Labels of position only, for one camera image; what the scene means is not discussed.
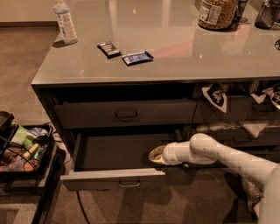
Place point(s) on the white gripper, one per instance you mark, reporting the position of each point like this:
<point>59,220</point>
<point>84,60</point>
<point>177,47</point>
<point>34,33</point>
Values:
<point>169,153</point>

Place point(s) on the grey drawer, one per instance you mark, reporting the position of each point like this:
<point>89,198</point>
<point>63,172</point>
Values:
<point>262,154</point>
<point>239,108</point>
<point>106,162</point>
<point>242,138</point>
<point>124,113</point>

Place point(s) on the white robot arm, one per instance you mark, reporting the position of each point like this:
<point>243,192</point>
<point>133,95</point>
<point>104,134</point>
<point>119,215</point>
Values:
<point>202,149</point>

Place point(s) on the grey drawer cabinet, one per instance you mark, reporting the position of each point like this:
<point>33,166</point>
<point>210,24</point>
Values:
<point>186,58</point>

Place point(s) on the blue snack packet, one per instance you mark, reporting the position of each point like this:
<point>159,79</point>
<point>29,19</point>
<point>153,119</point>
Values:
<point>137,58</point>

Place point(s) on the black snack packet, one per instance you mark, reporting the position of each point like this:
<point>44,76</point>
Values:
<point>109,49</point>

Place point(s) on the green snack bag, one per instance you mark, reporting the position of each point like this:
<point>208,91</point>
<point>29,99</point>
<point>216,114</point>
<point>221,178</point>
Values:
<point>28,137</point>

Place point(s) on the large nut jar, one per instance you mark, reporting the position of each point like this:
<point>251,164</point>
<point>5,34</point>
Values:
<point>216,15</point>

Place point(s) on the dark glass object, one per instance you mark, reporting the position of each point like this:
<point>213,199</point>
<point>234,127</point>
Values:
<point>240,8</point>

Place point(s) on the clear plastic water bottle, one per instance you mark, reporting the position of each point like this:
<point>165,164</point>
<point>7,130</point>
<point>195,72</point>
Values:
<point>65,22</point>

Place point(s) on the dark container top right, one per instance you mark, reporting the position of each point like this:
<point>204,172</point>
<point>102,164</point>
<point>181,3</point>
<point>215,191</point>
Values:
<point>268,15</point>

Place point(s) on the black wire basket cart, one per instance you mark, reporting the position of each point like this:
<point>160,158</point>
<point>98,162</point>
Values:
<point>34,171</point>

